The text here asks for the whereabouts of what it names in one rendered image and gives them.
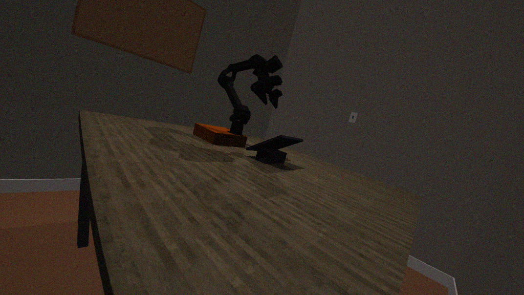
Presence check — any dark grey switch panel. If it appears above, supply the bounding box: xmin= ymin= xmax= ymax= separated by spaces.
xmin=246 ymin=135 xmax=304 ymax=164

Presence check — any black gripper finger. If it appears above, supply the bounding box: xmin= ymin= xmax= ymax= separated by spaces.
xmin=269 ymin=93 xmax=281 ymax=108
xmin=254 ymin=86 xmax=267 ymax=105

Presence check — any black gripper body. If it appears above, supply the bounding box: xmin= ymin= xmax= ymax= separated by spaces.
xmin=250 ymin=75 xmax=283 ymax=98

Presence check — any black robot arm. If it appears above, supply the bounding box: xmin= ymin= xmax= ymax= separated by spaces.
xmin=218 ymin=54 xmax=283 ymax=136

